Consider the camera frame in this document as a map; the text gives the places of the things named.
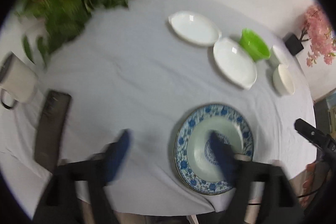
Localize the blue patterned round plate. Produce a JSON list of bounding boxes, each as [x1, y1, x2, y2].
[[173, 103, 254, 196]]

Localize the cream white bowl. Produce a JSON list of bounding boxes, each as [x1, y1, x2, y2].
[[272, 64, 295, 96]]

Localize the white oval dish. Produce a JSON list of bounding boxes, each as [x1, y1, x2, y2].
[[168, 11, 222, 47], [213, 38, 257, 90]]

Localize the green plastic bowl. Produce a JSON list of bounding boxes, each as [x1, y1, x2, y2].
[[239, 28, 270, 62]]

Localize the black smartphone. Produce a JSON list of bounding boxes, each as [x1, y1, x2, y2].
[[34, 90, 72, 173]]

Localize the grey tablecloth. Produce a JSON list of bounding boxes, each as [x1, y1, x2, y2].
[[1, 0, 316, 215]]

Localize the black flower pot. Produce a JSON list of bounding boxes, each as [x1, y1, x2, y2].
[[283, 33, 304, 56]]

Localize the pink blossom artificial tree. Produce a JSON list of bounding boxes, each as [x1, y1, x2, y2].
[[301, 4, 335, 67]]

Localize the white enamel mug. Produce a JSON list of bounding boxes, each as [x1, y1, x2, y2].
[[1, 52, 38, 110]]

